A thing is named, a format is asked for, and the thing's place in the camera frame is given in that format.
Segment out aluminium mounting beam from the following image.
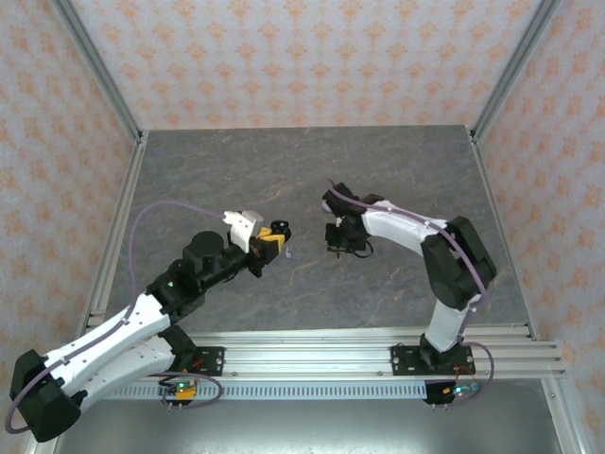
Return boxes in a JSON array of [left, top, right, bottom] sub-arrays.
[[56, 325, 567, 379]]

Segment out grey metal sheet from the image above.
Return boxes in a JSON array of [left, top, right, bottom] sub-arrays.
[[51, 399, 566, 454]]

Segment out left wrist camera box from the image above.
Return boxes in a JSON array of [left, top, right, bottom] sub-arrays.
[[222, 209, 264, 254]]

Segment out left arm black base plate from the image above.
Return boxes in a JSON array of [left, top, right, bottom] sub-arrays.
[[155, 346, 226, 377]]

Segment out aluminium table side rail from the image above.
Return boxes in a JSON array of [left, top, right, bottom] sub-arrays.
[[465, 126, 540, 341], [78, 133, 150, 332]]

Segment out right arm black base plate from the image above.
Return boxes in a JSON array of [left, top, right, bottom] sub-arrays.
[[389, 344, 474, 377]]

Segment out white slotted cable duct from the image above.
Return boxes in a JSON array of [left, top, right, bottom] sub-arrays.
[[89, 381, 429, 401]]

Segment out aluminium frame post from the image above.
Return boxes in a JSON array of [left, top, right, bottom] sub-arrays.
[[49, 0, 147, 143], [467, 0, 563, 143]]

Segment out aluminium frame leg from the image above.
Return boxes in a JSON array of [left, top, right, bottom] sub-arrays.
[[541, 377, 592, 454], [23, 437, 57, 454]]

